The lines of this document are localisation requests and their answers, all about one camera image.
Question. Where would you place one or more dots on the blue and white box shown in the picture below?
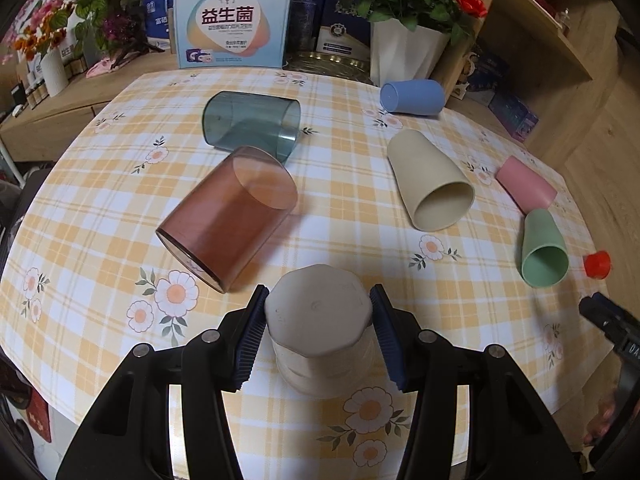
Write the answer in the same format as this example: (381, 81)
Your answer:
(342, 35)

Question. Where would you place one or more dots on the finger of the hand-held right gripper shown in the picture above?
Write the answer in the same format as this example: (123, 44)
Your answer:
(607, 315)

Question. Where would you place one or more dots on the low wooden cabinet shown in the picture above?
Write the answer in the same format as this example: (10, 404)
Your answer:
(65, 115)

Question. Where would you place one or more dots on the pink plastic cup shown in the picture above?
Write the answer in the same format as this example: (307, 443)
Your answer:
(525, 182)

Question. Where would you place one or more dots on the grey-white faceted cup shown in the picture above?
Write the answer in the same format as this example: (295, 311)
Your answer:
(315, 320)

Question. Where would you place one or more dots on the red bottle cap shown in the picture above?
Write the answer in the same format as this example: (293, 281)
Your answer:
(597, 265)

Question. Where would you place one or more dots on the brown translucent cup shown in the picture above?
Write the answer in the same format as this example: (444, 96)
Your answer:
(225, 220)

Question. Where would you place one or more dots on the silver metal tray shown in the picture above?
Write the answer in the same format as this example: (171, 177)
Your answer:
(325, 66)

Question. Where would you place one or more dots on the beige plastic cup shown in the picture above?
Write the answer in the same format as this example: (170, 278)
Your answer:
(425, 175)

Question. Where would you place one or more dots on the blue and white paper bag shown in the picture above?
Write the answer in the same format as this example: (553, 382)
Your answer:
(160, 22)

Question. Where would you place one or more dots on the pastel printed carton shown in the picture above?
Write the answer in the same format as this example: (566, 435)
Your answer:
(232, 22)

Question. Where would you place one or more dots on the yellow checked floral tablecloth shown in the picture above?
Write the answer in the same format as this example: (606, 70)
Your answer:
(350, 200)

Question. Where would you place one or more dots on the pink flowers in white vase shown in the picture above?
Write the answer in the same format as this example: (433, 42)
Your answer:
(54, 72)

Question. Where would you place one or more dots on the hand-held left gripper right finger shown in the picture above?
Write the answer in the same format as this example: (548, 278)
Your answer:
(388, 336)

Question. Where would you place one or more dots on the teal translucent cup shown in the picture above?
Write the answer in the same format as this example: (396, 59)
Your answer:
(245, 120)

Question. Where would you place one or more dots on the green plastic cup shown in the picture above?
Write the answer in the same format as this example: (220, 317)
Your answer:
(542, 240)

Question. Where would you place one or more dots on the blue plastic cup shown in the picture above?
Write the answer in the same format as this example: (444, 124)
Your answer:
(412, 96)

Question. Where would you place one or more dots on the wooden shelf unit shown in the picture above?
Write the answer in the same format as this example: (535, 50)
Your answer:
(545, 35)

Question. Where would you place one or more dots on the dark blue gift box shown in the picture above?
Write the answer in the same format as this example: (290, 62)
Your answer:
(310, 5)

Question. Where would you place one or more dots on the pink cloth item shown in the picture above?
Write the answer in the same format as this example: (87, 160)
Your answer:
(107, 66)

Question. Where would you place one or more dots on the blue patterned box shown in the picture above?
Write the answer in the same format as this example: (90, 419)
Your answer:
(515, 112)

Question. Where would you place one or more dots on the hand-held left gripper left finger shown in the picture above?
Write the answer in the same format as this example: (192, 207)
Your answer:
(252, 331)

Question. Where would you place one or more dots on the red roses in white vase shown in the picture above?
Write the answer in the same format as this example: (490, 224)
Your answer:
(407, 52)

